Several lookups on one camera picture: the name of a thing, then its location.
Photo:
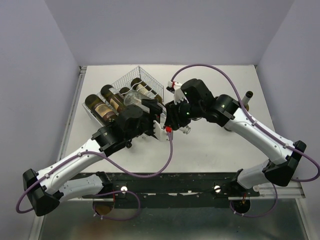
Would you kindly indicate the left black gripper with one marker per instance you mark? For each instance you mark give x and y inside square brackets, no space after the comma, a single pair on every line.
[155,111]

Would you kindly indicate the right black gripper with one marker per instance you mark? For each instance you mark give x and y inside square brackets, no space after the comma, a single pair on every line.
[173,116]

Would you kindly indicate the tall clear glass bottle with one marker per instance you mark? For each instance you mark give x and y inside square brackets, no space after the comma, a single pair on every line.
[133,97]

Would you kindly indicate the dark green wine bottle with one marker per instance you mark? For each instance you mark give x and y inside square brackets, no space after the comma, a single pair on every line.
[125,90]

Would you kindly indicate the olive green wine bottle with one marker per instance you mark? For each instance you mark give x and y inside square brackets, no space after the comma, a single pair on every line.
[113,97]

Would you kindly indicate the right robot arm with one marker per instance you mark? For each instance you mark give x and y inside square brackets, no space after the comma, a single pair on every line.
[193,100]

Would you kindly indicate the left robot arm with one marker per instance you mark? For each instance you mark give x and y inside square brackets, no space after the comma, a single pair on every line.
[48,187]

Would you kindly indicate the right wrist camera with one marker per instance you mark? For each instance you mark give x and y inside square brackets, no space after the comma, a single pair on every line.
[175,88]

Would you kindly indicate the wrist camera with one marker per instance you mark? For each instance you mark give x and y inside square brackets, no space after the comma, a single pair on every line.
[161,133]
[175,88]

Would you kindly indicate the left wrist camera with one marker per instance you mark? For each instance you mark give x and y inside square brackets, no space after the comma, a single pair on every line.
[161,133]

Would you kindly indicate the white wire wine rack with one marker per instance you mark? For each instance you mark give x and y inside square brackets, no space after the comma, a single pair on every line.
[135,77]

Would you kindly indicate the aluminium frame rail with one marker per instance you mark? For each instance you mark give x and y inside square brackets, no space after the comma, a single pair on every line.
[266,191]

